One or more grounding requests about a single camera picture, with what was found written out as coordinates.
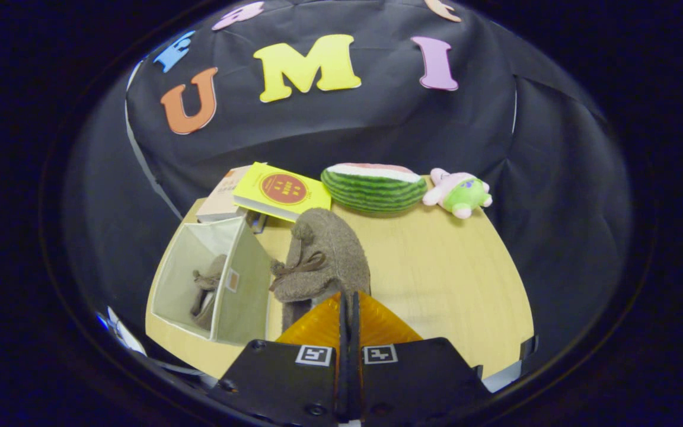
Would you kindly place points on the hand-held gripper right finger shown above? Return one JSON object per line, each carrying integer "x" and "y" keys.
{"x": 412, "y": 379}

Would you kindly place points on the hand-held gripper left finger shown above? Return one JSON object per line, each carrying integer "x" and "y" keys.
{"x": 282, "y": 379}

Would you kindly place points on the white fabric storage box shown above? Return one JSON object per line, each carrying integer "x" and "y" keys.
{"x": 246, "y": 284}

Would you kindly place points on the brown fuzzy shoe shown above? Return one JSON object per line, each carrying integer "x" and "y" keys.
{"x": 329, "y": 255}
{"x": 208, "y": 290}

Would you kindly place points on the black table corner guard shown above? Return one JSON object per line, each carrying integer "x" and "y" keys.
{"x": 529, "y": 347}

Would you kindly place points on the white flat object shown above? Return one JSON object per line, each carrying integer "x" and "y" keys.
{"x": 122, "y": 332}

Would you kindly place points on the yellow book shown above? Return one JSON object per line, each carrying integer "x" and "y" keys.
{"x": 282, "y": 190}

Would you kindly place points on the beige book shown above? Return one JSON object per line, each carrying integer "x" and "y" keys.
{"x": 223, "y": 198}

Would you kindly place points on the pink and green plush toy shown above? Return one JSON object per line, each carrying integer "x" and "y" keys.
{"x": 460, "y": 193}

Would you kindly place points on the watermelon slice plush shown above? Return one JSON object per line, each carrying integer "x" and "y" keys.
{"x": 374, "y": 190}

